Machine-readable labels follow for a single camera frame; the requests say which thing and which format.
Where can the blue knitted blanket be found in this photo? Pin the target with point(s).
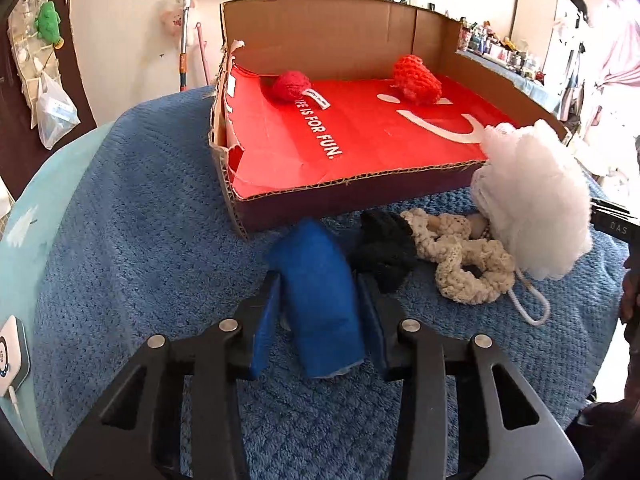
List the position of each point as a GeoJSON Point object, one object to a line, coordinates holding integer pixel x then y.
{"type": "Point", "coordinates": [150, 220]}

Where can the dark brown door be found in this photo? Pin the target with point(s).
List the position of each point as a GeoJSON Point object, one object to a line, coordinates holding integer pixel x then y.
{"type": "Point", "coordinates": [75, 75]}

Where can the cream crocheted scrunchie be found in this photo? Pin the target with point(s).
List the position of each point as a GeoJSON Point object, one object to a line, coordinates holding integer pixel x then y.
{"type": "Point", "coordinates": [440, 232]}
{"type": "Point", "coordinates": [450, 280]}

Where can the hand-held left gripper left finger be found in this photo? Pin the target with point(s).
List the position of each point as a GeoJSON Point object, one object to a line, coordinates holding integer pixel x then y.
{"type": "Point", "coordinates": [265, 322]}

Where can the light blue bed sheet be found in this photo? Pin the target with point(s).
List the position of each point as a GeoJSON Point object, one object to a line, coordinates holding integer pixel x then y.
{"type": "Point", "coordinates": [30, 220]}

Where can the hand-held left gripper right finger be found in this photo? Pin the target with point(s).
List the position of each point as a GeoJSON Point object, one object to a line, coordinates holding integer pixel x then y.
{"type": "Point", "coordinates": [372, 322]}

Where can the pink plush toy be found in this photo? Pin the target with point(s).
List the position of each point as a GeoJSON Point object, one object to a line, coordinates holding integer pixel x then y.
{"type": "Point", "coordinates": [174, 19]}

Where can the pink stick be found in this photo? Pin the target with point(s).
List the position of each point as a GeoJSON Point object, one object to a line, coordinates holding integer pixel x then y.
{"type": "Point", "coordinates": [202, 55]}

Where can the green plush toy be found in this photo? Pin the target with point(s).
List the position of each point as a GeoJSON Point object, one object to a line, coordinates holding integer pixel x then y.
{"type": "Point", "coordinates": [48, 21]}

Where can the dark clothing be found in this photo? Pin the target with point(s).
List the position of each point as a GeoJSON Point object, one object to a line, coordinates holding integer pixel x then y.
{"type": "Point", "coordinates": [610, 440]}

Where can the black scrunchie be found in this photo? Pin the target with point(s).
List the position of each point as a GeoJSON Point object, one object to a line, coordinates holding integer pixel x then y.
{"type": "Point", "coordinates": [385, 250]}

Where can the red knitted ball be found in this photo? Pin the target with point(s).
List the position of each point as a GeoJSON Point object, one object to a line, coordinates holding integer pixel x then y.
{"type": "Point", "coordinates": [291, 86]}

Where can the pink curtain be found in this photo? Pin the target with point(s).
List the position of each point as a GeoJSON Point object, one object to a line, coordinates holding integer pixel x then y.
{"type": "Point", "coordinates": [620, 55]}

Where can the white charger device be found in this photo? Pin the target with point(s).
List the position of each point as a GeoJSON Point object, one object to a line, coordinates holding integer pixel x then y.
{"type": "Point", "coordinates": [11, 355]}

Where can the table with blue cloth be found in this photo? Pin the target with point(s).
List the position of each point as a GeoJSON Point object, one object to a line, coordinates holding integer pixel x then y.
{"type": "Point", "coordinates": [520, 80]}

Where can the white mesh bath loofah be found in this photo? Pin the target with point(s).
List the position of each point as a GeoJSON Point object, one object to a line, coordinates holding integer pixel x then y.
{"type": "Point", "coordinates": [535, 195]}

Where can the orange-red knitted pouch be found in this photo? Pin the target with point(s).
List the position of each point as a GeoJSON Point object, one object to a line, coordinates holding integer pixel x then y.
{"type": "Point", "coordinates": [415, 77]}

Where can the mop pole with orange grips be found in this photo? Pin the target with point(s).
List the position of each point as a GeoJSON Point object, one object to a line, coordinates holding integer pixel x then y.
{"type": "Point", "coordinates": [185, 35]}

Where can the group of bottles and cosmetics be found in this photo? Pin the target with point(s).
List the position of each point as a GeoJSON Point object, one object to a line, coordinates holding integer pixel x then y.
{"type": "Point", "coordinates": [500, 45]}

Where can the cardboard box with red lining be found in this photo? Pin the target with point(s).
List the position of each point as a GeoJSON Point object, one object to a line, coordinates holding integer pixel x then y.
{"type": "Point", "coordinates": [360, 130]}

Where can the blue felt cloth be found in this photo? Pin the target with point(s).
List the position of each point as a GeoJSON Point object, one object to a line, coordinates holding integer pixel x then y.
{"type": "Point", "coordinates": [315, 300]}

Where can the white wardrobe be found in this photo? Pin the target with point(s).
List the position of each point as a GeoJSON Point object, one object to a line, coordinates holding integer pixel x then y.
{"type": "Point", "coordinates": [535, 15]}

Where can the white plastic bag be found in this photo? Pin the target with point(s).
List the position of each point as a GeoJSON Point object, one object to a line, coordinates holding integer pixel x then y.
{"type": "Point", "coordinates": [56, 110]}

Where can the hanging wall organizer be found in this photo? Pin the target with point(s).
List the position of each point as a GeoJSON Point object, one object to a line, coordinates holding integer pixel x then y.
{"type": "Point", "coordinates": [25, 50]}

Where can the person's right hand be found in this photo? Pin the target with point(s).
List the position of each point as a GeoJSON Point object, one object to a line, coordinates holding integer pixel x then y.
{"type": "Point", "coordinates": [631, 290]}

